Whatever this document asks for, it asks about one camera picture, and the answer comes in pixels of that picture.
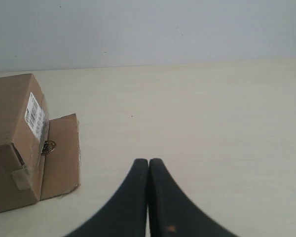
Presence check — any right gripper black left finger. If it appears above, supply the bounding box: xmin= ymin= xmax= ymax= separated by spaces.
xmin=68 ymin=158 xmax=148 ymax=237

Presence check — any brown cardboard slotted box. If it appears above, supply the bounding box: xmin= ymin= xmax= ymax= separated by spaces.
xmin=0 ymin=74 xmax=80 ymax=213

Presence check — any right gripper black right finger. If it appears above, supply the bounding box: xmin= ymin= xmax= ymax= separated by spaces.
xmin=148 ymin=158 xmax=233 ymax=237

